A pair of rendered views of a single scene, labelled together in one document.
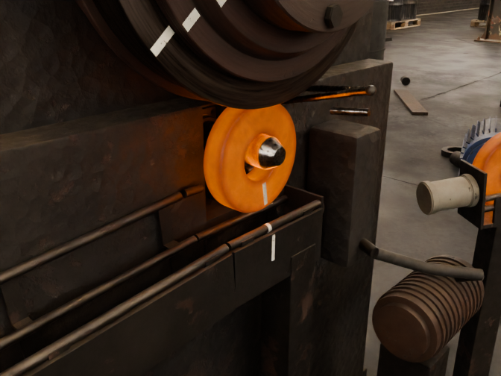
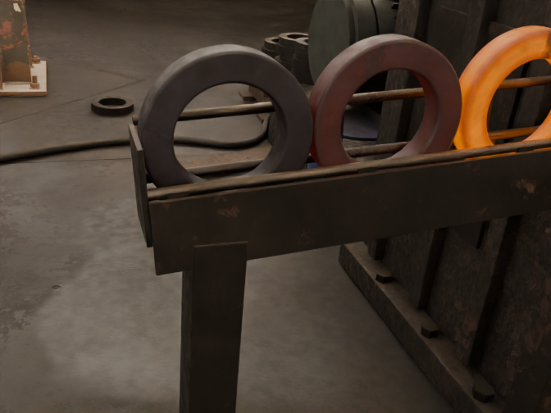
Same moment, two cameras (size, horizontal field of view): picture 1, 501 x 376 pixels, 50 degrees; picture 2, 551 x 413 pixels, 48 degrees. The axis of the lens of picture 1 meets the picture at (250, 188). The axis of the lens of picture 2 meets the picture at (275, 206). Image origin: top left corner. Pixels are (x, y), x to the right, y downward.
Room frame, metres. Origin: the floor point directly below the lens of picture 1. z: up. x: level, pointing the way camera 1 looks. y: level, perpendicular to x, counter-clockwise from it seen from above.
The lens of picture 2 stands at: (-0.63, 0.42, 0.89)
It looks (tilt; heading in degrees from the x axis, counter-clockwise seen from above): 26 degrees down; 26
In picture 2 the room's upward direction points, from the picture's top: 5 degrees clockwise
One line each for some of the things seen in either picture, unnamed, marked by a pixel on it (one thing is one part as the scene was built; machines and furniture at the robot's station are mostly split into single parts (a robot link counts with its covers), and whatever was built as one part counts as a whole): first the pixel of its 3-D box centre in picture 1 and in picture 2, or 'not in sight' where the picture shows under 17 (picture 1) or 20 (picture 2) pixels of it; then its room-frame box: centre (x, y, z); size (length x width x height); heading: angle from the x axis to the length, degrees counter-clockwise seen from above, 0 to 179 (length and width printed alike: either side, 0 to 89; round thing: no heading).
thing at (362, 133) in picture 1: (339, 192); not in sight; (0.86, -0.15, 0.68); 0.11 x 0.08 x 0.24; 47
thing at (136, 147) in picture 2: not in sight; (140, 185); (-0.17, 0.81, 0.62); 0.07 x 0.01 x 0.11; 47
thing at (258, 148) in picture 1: (232, 142); not in sight; (0.71, 0.02, 0.82); 0.17 x 0.04 x 0.04; 47
